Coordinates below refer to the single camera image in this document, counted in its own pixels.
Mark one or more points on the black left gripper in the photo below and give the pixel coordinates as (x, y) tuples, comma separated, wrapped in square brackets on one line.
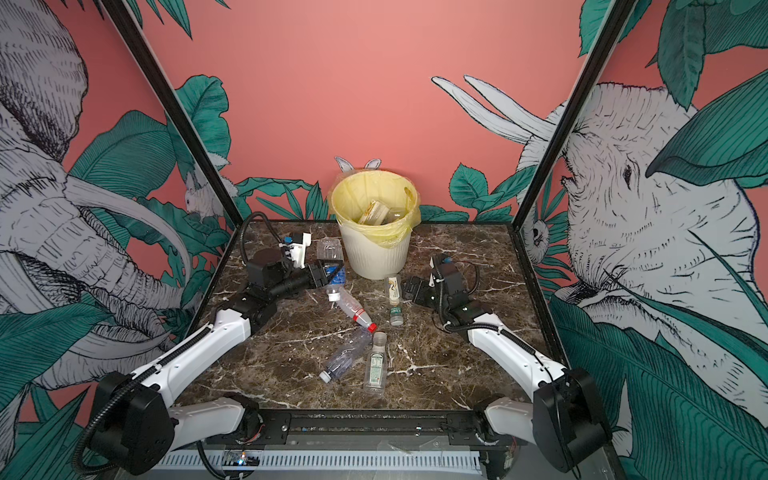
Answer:
[(316, 278)]

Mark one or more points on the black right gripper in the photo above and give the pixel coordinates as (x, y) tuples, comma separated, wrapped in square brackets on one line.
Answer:
[(424, 287)]

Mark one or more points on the small clear bottle bird label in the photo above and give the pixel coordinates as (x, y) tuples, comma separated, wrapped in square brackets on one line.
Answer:
[(394, 296)]

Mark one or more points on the clear bottle blue cap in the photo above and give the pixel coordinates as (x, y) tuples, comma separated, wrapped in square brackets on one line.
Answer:
[(329, 252)]

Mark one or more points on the tall bottle red green label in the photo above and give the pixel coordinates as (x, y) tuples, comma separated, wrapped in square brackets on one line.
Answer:
[(376, 213)]

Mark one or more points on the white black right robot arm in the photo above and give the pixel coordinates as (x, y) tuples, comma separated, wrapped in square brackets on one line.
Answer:
[(565, 417)]

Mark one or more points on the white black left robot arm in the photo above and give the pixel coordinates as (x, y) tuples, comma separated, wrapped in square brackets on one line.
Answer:
[(135, 421)]

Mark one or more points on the white ribbed waste bin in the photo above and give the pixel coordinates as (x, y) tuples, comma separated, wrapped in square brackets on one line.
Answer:
[(370, 260)]

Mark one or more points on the yellow plastic bin liner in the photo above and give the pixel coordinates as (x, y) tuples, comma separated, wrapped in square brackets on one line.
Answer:
[(353, 192)]

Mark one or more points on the white bottle red band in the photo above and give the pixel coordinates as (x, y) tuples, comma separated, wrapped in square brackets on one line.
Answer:
[(351, 307)]

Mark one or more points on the clear bottle green label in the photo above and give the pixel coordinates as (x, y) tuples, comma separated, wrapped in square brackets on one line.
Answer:
[(376, 367)]

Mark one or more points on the clear bottle white cap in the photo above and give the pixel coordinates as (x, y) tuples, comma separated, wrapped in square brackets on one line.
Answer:
[(346, 355)]

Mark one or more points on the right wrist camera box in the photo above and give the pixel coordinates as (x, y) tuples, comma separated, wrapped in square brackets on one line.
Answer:
[(445, 276)]

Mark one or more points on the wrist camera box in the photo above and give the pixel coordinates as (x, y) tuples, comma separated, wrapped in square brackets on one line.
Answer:
[(445, 276), (273, 258)]

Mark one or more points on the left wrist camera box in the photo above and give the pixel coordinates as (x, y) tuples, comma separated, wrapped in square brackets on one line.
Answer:
[(273, 258)]

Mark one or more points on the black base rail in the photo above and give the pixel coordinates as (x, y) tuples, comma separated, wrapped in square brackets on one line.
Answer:
[(460, 427)]

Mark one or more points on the white slotted cable duct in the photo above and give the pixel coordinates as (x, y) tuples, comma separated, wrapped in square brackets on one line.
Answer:
[(463, 462)]

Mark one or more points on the black left frame post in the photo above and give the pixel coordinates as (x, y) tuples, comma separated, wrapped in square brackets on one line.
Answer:
[(125, 23)]

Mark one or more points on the black frame post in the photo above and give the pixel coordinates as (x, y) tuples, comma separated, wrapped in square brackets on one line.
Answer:
[(611, 29), (125, 23)]

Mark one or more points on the black right frame post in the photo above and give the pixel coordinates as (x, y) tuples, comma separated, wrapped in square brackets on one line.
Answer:
[(611, 29)]

